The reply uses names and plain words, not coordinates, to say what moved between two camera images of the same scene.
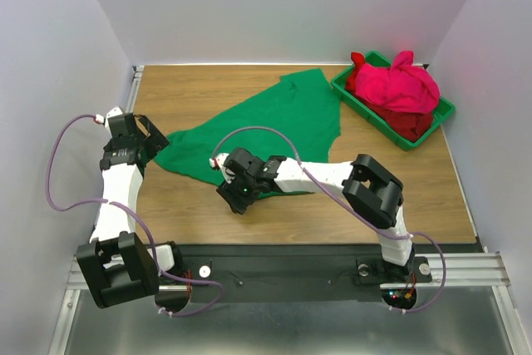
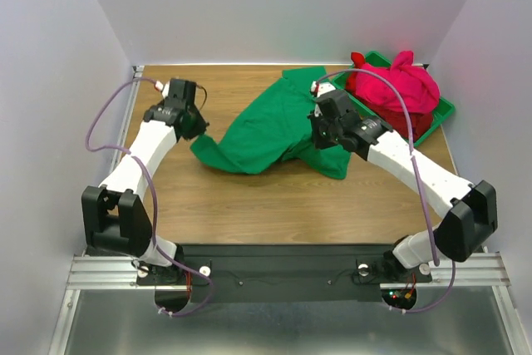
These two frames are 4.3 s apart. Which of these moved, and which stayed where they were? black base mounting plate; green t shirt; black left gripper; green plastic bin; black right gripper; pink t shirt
Moved: black right gripper; green t shirt; black left gripper
Stayed: pink t shirt; green plastic bin; black base mounting plate
